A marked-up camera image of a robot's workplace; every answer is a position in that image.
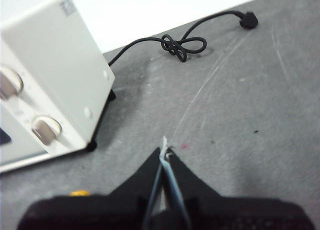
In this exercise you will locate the white oven temperature knob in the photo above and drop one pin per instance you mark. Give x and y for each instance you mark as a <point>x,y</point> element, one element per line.
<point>10,82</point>

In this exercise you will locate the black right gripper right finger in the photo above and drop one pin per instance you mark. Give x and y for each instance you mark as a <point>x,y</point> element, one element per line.
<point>225,215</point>

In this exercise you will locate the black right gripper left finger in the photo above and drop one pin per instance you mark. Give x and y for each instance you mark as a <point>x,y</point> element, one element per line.
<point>100,212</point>

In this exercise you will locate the white Toshiba toaster oven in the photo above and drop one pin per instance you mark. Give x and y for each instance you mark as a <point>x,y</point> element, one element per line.
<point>62,65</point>

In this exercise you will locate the white oven timer knob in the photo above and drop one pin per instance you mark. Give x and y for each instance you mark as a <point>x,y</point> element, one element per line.
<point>46,128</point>

